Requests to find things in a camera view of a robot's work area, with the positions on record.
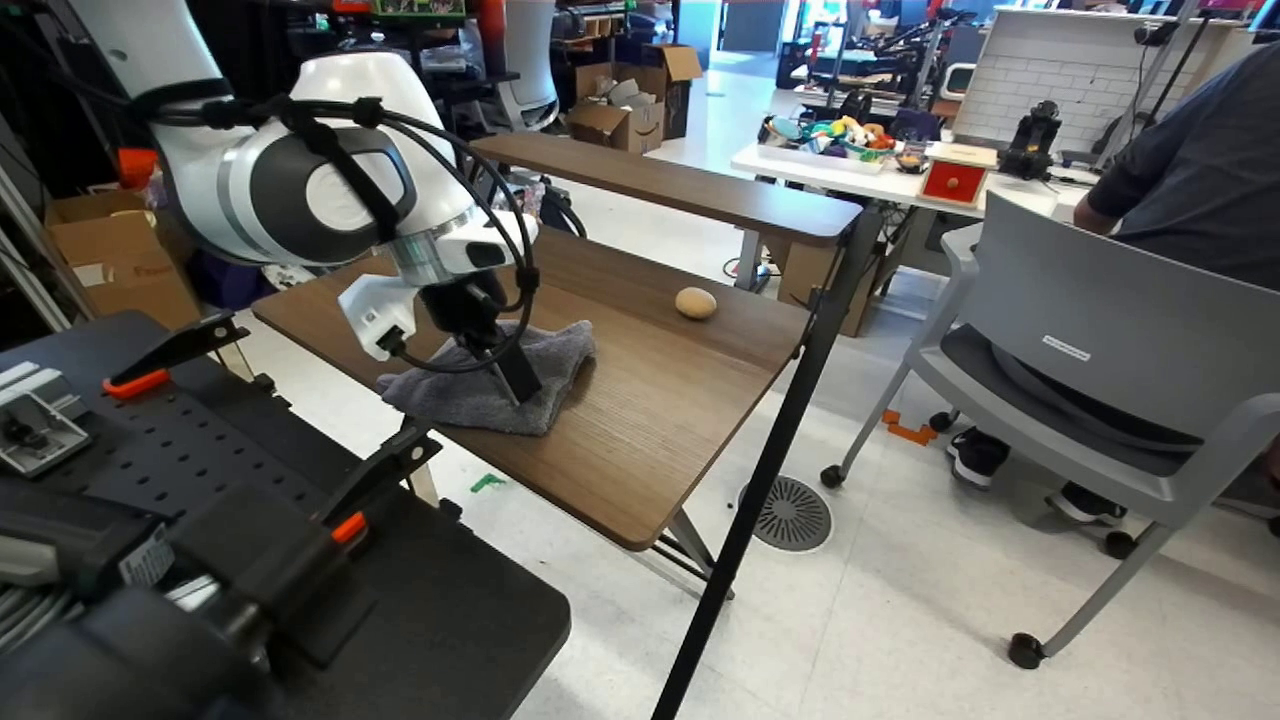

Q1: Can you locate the black desktop device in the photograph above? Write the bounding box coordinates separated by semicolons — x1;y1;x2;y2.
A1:
997;97;1069;185

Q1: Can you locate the black perforated robot cart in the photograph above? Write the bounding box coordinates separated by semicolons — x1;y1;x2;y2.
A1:
0;307;576;720

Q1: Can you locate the long wooden side table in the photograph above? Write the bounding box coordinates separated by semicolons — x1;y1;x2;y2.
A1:
466;129;867;249

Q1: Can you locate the cardboard box under desk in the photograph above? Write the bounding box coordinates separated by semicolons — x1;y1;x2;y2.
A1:
776;231;886;338

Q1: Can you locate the beige egg-shaped plush toy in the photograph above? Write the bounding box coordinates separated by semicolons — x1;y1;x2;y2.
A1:
667;283;724;325

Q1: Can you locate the orange plastic object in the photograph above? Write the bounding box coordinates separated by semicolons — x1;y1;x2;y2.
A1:
113;138;169;193

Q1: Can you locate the grey plastic chair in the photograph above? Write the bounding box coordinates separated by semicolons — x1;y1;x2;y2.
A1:
814;185;1280;671

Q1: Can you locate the small black printed card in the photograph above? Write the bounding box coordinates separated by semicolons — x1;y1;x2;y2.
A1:
0;356;97;484

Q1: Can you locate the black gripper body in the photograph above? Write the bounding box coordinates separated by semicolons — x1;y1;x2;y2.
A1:
417;270;521;361

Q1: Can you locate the black clamp with orange handle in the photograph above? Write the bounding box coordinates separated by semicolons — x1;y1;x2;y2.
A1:
213;419;446;650
97;307;254;406

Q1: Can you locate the orange floor marker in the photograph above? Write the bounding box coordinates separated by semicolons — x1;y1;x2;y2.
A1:
874;405;945;453

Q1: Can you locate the small red box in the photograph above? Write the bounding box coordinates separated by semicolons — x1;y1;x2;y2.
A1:
920;138;1004;212

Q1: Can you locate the round floor drain cover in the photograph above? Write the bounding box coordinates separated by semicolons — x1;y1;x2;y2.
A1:
749;472;838;556

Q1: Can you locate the black slanted metal pole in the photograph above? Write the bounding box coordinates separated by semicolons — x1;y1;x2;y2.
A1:
649;205;891;720

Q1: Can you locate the metal table leg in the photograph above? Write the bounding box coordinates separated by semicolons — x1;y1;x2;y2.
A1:
640;498;727;601

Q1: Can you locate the white desk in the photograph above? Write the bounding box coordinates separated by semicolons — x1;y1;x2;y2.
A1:
727;132;1112;225

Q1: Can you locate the white partition panel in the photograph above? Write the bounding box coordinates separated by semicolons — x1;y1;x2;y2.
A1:
952;4;1259;161

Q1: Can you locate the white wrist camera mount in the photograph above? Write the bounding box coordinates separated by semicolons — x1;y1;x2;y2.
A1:
332;265;452;366

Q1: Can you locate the seated person in grey shirt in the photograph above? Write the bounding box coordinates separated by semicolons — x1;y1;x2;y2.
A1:
937;35;1280;532

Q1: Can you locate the large brown cardboard box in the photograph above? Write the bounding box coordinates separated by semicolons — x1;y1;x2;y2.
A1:
40;185;204;330

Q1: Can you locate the grey cloth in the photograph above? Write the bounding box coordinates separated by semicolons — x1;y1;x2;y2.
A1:
376;316;601;441

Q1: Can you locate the colourful toy pile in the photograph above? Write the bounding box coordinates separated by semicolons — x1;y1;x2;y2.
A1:
758;108;928;176

